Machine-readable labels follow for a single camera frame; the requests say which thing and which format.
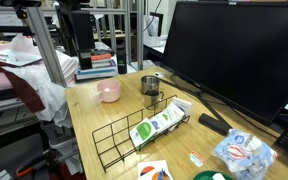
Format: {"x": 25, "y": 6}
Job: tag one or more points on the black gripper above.
{"x": 82, "y": 30}

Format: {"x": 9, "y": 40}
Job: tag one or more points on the white book green circle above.
{"x": 143, "y": 131}

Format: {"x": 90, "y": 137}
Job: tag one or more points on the white book blue circle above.
{"x": 157, "y": 124}

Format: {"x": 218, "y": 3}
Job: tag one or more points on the white book small green print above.
{"x": 172, "y": 113}

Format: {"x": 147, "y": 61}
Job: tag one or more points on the plain white book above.
{"x": 183, "y": 105}

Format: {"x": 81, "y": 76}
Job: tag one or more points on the white book orange circle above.
{"x": 147, "y": 168}

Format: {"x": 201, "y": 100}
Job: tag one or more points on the white book orange black print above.
{"x": 160, "y": 176}

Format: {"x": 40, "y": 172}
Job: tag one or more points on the pale pink folded cloth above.
{"x": 67, "y": 65}

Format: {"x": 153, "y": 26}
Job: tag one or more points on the black bottle green logo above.
{"x": 121, "y": 61}

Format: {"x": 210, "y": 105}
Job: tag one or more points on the pink mug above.
{"x": 109, "y": 90}

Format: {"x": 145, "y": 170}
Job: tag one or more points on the white cloth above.
{"x": 47, "y": 86}

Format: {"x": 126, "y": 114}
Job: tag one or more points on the white crumpled plastic bag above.
{"x": 24, "y": 43}

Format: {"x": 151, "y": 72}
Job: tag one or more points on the white flat tray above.
{"x": 17, "y": 58}

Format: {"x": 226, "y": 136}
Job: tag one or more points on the maroon cloth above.
{"x": 24, "y": 90}

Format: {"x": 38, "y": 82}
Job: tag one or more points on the wide steel cup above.
{"x": 149, "y": 85}

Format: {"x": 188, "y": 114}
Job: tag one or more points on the small steel pitcher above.
{"x": 151, "y": 99}

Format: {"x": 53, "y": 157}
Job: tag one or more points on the white plastic crate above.
{"x": 62, "y": 140}

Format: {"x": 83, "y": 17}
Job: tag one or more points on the black monitor stand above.
{"x": 184, "y": 88}

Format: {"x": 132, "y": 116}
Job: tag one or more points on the black bar-shaped remote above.
{"x": 214, "y": 124}

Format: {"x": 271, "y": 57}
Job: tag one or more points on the red white sticker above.
{"x": 196, "y": 158}

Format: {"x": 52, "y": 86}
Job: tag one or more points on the black computer monitor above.
{"x": 237, "y": 56}

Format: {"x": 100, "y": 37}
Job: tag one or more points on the green plate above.
{"x": 204, "y": 176}

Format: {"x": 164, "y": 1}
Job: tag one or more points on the small white cube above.
{"x": 218, "y": 177}

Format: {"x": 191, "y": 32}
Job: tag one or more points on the plastic bag of blue packets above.
{"x": 244, "y": 155}

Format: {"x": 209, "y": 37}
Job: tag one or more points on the slanted aluminium frame post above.
{"x": 45, "y": 43}

